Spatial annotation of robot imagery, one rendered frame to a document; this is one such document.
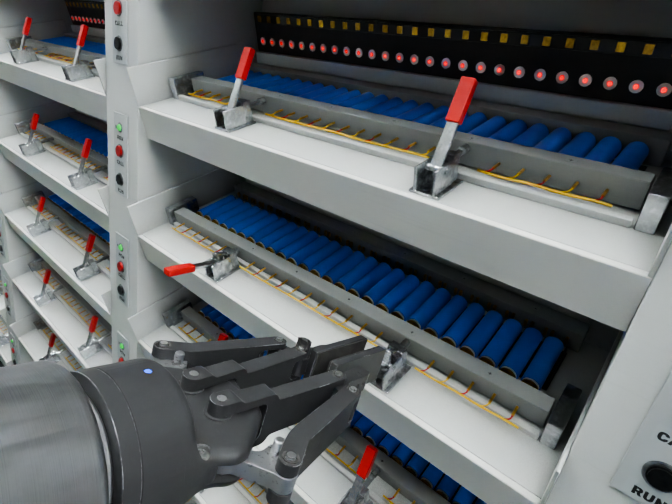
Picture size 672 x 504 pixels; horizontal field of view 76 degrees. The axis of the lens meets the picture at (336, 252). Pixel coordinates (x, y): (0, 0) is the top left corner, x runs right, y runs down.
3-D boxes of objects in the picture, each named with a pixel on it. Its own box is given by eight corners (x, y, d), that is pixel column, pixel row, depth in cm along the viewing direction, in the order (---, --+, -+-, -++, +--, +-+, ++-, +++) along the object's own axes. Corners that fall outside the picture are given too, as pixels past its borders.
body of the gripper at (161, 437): (23, 472, 21) (186, 416, 29) (99, 612, 17) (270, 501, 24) (46, 337, 20) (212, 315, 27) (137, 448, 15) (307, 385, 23)
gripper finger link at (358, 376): (319, 379, 30) (352, 403, 28) (360, 365, 34) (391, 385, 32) (313, 398, 30) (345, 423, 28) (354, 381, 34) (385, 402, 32)
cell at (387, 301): (419, 289, 52) (388, 319, 48) (406, 283, 53) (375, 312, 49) (420, 277, 51) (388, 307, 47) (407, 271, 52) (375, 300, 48)
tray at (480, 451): (529, 534, 34) (559, 473, 29) (146, 259, 68) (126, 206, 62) (601, 375, 46) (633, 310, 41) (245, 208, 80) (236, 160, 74)
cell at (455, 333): (483, 318, 47) (455, 354, 44) (468, 311, 48) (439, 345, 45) (486, 306, 46) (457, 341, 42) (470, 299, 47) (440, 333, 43)
